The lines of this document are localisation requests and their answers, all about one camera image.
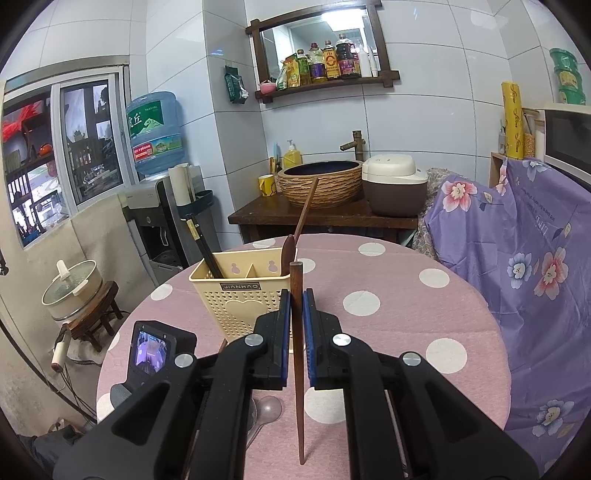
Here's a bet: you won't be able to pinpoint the grey matte spoon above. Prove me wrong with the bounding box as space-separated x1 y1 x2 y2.
246 396 283 447

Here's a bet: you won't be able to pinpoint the long brown wooden chopstick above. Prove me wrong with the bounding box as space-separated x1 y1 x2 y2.
290 261 305 465

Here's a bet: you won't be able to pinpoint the wooden handled metal spoon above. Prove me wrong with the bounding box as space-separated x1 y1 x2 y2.
280 234 296 276

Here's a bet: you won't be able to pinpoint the small wooden stool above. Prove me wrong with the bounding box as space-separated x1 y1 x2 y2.
67 281 123 352

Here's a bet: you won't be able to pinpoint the cream cooking pot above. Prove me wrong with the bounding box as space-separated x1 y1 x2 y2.
41 260 103 322

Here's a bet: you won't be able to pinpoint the cream plastic utensil holder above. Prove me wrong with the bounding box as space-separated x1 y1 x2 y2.
189 248 290 343

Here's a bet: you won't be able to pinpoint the water dispenser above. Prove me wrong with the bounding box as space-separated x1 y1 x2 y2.
119 172 202 285

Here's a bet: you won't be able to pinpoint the pink polka dot tablecloth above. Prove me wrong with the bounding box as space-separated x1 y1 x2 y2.
96 234 511 479

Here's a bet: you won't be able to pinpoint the white paper cup sleeve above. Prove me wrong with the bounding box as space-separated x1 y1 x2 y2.
168 163 193 207

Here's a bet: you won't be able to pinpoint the yellow mug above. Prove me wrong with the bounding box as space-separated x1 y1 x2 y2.
257 174 277 197

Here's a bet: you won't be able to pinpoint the blue water jug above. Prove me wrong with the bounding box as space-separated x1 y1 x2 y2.
126 91 184 177

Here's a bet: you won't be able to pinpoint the purple floral cloth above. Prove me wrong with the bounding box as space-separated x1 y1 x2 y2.
425 159 590 471

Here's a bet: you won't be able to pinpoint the yellow soap bottle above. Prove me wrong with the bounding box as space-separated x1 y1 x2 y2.
283 140 304 170

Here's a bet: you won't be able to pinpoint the white brown rice cooker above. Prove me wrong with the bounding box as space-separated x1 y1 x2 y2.
362 153 428 218

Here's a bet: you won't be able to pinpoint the woven basin sink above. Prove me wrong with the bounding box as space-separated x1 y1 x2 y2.
276 160 362 209

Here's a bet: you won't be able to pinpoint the green hanging packet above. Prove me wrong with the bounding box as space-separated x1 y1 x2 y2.
224 65 249 104

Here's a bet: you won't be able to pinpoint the pink small bowl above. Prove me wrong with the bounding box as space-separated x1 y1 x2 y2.
259 80 276 95

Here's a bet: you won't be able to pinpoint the bamboo style faucet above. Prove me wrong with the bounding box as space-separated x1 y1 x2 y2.
339 130 366 162

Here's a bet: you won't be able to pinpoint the yellow snack packet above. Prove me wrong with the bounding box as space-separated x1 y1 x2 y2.
283 54 301 89

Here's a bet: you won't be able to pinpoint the yellow roll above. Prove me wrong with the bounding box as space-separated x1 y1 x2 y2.
501 82 524 160

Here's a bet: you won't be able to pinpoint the purple label bottle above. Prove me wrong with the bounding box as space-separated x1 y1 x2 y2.
308 42 328 83

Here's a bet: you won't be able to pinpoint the wooden framed mirror shelf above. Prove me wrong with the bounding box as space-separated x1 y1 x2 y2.
245 1 401 104

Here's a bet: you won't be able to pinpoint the yellow oil bottle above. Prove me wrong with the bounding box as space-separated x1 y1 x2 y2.
322 40 341 80

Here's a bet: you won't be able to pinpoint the white microwave oven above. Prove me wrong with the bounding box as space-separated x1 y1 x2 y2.
542 103 591 190

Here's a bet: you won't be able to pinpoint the dark soy sauce bottle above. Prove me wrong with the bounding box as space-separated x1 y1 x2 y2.
335 33 361 79

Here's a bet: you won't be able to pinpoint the green stacked containers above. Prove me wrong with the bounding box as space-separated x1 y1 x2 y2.
550 48 586 105

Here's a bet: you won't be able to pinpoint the window with metal frame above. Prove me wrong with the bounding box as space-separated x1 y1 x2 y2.
1 56 137 247

